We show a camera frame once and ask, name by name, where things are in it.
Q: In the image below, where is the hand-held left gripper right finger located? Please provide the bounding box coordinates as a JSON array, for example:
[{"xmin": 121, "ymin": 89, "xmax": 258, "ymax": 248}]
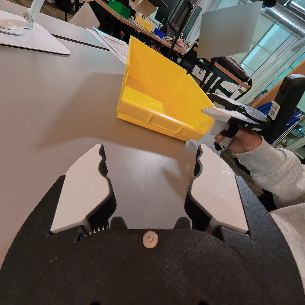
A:
[{"xmin": 184, "ymin": 144, "xmax": 250, "ymax": 236}]

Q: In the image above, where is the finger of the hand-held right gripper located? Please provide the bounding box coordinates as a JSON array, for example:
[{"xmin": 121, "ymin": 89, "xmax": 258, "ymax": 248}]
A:
[
  {"xmin": 206, "ymin": 92, "xmax": 243, "ymax": 112},
  {"xmin": 201, "ymin": 106, "xmax": 249, "ymax": 123}
]

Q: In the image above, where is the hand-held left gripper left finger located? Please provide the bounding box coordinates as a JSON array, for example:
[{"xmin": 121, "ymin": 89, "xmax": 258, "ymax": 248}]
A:
[{"xmin": 50, "ymin": 144, "xmax": 118, "ymax": 236}]

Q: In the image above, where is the person's right forearm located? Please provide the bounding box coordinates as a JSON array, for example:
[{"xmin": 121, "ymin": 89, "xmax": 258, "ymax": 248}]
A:
[{"xmin": 235, "ymin": 136, "xmax": 305, "ymax": 209}]

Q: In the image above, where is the grey desk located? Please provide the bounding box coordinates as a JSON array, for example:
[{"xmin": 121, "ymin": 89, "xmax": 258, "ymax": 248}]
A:
[{"xmin": 0, "ymin": 0, "xmax": 240, "ymax": 270}]

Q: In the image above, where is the person's right hand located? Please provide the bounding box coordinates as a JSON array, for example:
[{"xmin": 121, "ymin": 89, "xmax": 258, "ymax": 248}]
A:
[{"xmin": 214, "ymin": 129, "xmax": 263, "ymax": 154}]

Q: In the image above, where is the blue striped jacket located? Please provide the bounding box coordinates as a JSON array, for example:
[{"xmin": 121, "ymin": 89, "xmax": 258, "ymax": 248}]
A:
[{"xmin": 257, "ymin": 101, "xmax": 305, "ymax": 146}]

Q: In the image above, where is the wooden workbench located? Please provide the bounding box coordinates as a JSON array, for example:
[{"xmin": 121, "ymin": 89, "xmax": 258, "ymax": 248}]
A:
[{"xmin": 95, "ymin": 0, "xmax": 251, "ymax": 90}]

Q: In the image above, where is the black bag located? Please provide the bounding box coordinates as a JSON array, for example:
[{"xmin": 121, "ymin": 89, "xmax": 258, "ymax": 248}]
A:
[{"xmin": 216, "ymin": 56, "xmax": 253, "ymax": 83}]

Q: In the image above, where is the person's grey sweatshirt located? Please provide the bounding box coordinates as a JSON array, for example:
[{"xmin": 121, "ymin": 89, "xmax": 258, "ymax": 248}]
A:
[{"xmin": 270, "ymin": 203, "xmax": 305, "ymax": 287}]

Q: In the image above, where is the black monitor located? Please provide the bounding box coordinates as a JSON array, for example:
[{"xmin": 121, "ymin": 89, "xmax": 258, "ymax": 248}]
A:
[{"xmin": 167, "ymin": 0, "xmax": 203, "ymax": 36}]

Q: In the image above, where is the small yellow plastic bin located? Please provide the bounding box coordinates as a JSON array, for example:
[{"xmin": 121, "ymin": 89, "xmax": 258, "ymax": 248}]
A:
[{"xmin": 135, "ymin": 14, "xmax": 153, "ymax": 33}]

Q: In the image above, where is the cardboard box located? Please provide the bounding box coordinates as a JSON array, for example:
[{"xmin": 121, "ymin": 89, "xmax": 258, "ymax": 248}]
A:
[{"xmin": 134, "ymin": 0, "xmax": 158, "ymax": 17}]

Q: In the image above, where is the printed paper sheet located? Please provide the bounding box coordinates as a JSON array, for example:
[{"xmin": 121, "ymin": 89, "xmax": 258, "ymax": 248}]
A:
[{"xmin": 86, "ymin": 27, "xmax": 129, "ymax": 65}]

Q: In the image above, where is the green plastic bin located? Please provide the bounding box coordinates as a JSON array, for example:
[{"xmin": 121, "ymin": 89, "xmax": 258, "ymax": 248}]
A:
[{"xmin": 108, "ymin": 0, "xmax": 131, "ymax": 19}]

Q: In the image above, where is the white monitor stand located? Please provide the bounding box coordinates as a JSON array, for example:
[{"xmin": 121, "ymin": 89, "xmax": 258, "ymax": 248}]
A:
[{"xmin": 0, "ymin": 0, "xmax": 71, "ymax": 56}]

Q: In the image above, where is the silver ventilation duct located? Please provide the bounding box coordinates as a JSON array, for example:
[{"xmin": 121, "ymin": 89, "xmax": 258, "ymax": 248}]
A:
[{"xmin": 264, "ymin": 4, "xmax": 305, "ymax": 39}]

